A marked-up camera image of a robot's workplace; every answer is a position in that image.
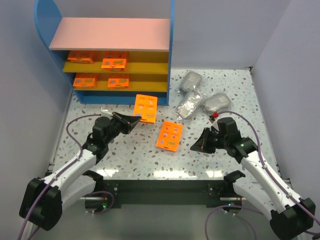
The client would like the orange sponge box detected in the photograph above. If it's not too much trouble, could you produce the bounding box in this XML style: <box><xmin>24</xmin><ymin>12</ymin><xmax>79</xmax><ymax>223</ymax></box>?
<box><xmin>73</xmin><ymin>72</ymin><xmax>99</xmax><ymax>90</ymax></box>
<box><xmin>67</xmin><ymin>50</ymin><xmax>95</xmax><ymax>64</ymax></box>
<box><xmin>101</xmin><ymin>51</ymin><xmax>129</xmax><ymax>72</ymax></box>
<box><xmin>133</xmin><ymin>94</ymin><xmax>158</xmax><ymax>124</ymax></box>
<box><xmin>107</xmin><ymin>73</ymin><xmax>130</xmax><ymax>89</ymax></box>

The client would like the orange sponge box hidden lowest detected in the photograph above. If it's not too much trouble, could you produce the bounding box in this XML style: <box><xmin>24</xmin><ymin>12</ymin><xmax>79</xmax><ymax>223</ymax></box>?
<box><xmin>156</xmin><ymin>121</ymin><xmax>184</xmax><ymax>152</ymax></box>

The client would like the silver sponge pack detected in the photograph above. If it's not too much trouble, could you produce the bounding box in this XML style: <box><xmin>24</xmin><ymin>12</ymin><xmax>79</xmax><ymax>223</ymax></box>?
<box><xmin>175</xmin><ymin>89</ymin><xmax>207</xmax><ymax>120</ymax></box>
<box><xmin>177</xmin><ymin>71</ymin><xmax>204</xmax><ymax>94</ymax></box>
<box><xmin>203</xmin><ymin>93</ymin><xmax>232</xmax><ymax>114</ymax></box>

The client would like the orange sponge box bottom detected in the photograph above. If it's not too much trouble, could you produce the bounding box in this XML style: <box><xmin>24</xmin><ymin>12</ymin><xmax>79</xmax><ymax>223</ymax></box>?
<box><xmin>101</xmin><ymin>51</ymin><xmax>129</xmax><ymax>72</ymax></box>

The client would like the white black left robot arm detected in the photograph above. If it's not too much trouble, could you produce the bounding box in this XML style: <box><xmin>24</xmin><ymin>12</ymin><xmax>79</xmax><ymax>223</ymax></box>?
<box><xmin>19</xmin><ymin>112</ymin><xmax>141</xmax><ymax>231</ymax></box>

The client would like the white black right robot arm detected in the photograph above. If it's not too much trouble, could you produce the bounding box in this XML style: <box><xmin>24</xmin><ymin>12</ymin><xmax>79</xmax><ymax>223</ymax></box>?
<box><xmin>190</xmin><ymin>117</ymin><xmax>316</xmax><ymax>240</ymax></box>

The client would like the orange sponge box on shelf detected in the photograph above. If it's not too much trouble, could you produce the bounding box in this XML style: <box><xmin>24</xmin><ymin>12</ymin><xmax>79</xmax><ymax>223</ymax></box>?
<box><xmin>73</xmin><ymin>72</ymin><xmax>99</xmax><ymax>90</ymax></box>

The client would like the blue pink yellow shelf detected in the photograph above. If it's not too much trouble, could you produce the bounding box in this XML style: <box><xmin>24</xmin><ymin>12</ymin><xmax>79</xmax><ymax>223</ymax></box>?
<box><xmin>33</xmin><ymin>0</ymin><xmax>175</xmax><ymax>106</ymax></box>

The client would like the silver sponge pack top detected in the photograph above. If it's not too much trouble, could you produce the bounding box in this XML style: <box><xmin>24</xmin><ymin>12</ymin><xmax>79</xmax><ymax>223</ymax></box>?
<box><xmin>177</xmin><ymin>71</ymin><xmax>204</xmax><ymax>94</ymax></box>

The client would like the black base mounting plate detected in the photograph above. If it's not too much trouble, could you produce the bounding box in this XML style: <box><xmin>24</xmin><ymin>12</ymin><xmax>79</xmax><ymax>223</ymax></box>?
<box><xmin>93</xmin><ymin>180</ymin><xmax>241</xmax><ymax>209</ymax></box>

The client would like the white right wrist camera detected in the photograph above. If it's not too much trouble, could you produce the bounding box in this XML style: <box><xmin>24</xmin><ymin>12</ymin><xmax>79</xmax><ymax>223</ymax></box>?
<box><xmin>209</xmin><ymin>115</ymin><xmax>219</xmax><ymax>130</ymax></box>

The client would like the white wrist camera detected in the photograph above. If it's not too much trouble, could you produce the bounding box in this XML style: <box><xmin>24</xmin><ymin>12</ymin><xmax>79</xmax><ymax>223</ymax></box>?
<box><xmin>100</xmin><ymin>106</ymin><xmax>112</xmax><ymax>117</ymax></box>
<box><xmin>209</xmin><ymin>115</ymin><xmax>219</xmax><ymax>130</ymax></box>

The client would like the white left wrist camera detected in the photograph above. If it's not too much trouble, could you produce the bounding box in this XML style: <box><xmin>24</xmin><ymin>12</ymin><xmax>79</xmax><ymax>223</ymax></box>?
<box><xmin>100</xmin><ymin>106</ymin><xmax>112</xmax><ymax>117</ymax></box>

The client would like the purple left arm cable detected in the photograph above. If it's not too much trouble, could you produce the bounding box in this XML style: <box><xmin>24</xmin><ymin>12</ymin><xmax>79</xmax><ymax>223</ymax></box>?
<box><xmin>17</xmin><ymin>113</ymin><xmax>116</xmax><ymax>240</ymax></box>

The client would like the aluminium frame rail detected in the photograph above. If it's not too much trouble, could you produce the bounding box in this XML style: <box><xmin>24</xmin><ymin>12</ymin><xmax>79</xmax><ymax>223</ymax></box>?
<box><xmin>18</xmin><ymin>159</ymin><xmax>61</xmax><ymax>240</ymax></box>

